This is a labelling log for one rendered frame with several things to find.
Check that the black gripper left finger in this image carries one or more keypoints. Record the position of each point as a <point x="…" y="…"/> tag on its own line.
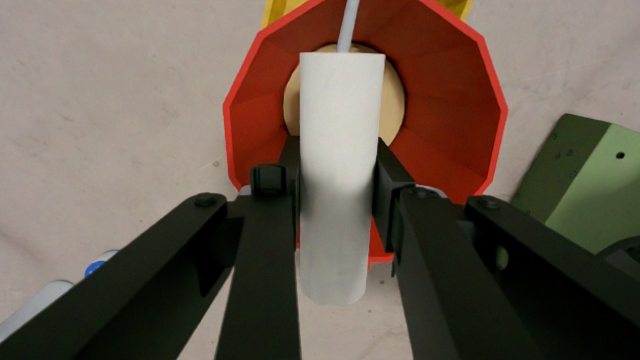
<point x="146" y="301"/>

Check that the yellow square tray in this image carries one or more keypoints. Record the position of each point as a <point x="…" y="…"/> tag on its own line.
<point x="276" y="9"/>

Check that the white plastic bottle with blue cap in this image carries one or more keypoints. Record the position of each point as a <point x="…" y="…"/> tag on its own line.
<point x="42" y="299"/>

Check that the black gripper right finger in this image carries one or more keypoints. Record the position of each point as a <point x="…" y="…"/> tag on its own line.
<point x="575" y="305"/>

